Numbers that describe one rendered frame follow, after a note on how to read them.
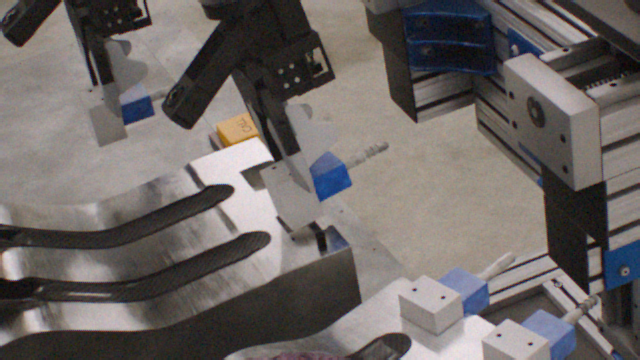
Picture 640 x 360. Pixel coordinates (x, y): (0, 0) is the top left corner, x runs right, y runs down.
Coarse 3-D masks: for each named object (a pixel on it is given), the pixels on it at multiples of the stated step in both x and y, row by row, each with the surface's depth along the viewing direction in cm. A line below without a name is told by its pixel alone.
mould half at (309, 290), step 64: (128, 192) 142; (192, 192) 139; (256, 192) 136; (0, 256) 126; (64, 256) 129; (128, 256) 131; (256, 256) 126; (320, 256) 124; (0, 320) 117; (64, 320) 117; (128, 320) 120; (192, 320) 121; (256, 320) 124; (320, 320) 128
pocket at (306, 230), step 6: (276, 216) 132; (282, 222) 132; (312, 222) 134; (318, 222) 132; (324, 222) 132; (288, 228) 133; (300, 228) 134; (306, 228) 134; (312, 228) 133; (318, 228) 132; (324, 228) 131; (294, 234) 133; (300, 234) 133; (306, 234) 133; (294, 240) 132
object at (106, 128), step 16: (80, 96) 147; (96, 96) 146; (128, 96) 148; (144, 96) 147; (160, 96) 149; (96, 112) 145; (128, 112) 147; (144, 112) 148; (96, 128) 146; (112, 128) 147
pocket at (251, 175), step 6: (264, 162) 141; (270, 162) 141; (246, 168) 141; (252, 168) 141; (258, 168) 141; (240, 174) 141; (246, 174) 141; (252, 174) 141; (258, 174) 142; (246, 180) 141; (252, 180) 142; (258, 180) 142; (252, 186) 142; (258, 186) 142; (264, 186) 142
